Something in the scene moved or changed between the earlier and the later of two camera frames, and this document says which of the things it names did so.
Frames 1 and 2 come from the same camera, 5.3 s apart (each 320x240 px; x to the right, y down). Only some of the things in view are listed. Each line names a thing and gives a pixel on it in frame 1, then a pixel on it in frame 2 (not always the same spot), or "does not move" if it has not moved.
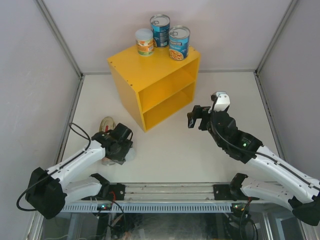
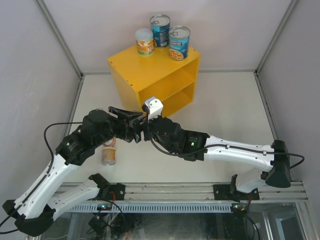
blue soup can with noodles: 179,37 does not move
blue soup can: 160,24 does not move
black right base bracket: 222,192 does not move
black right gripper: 198,110 → 153,120
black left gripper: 118,158 → 125,132
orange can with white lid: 144,37 does not move
